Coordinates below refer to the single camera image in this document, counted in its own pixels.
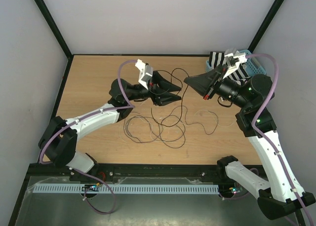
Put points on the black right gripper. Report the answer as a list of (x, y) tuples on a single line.
[(204, 82)]

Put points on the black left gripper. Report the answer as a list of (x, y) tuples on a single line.
[(161, 94)]

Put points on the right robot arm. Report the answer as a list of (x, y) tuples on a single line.
[(279, 194)]

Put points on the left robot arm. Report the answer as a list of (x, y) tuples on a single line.
[(58, 143)]

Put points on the black white striped cloth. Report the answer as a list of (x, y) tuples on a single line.
[(239, 75)]

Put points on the light blue perforated basket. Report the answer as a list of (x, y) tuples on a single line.
[(251, 67)]

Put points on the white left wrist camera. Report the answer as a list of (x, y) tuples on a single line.
[(145, 73)]

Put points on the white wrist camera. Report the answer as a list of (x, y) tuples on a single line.
[(233, 59), (145, 73)]

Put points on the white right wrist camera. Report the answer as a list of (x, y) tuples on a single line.
[(233, 59)]

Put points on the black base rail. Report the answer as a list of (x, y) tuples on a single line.
[(113, 172)]

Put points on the light blue slotted cable duct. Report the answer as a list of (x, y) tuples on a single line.
[(126, 189)]

